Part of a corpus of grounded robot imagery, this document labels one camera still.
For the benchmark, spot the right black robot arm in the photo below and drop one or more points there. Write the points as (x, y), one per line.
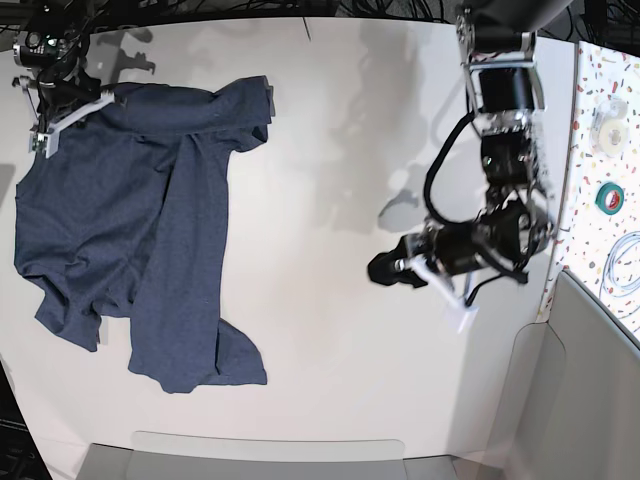
(52, 44)

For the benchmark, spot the terrazzo patterned side table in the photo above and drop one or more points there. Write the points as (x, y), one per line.
(601, 251)

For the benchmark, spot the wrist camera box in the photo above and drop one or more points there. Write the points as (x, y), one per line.
(460, 318)
(44, 143)

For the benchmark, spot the dark blue t-shirt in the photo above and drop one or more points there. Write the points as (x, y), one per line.
(129, 219)

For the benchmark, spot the green tape roll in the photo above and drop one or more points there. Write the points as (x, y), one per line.
(610, 198)

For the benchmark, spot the grey chair at right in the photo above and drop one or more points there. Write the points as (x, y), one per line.
(570, 404)

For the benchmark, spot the clear tape roll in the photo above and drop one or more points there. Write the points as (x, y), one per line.
(609, 131)

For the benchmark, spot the grey chair at bottom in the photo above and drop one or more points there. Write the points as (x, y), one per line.
(168, 456)

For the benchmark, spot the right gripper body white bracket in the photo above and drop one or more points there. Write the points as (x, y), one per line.
(57, 105)

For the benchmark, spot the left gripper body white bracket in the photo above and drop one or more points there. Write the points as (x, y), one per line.
(417, 268)

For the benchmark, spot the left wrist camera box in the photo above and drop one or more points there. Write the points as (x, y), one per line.
(460, 318)

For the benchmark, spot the grey chair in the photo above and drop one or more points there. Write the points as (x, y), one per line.
(168, 456)
(570, 404)

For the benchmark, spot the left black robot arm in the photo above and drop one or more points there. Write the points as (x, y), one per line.
(497, 41)

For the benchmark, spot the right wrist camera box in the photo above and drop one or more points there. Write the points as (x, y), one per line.
(44, 143)

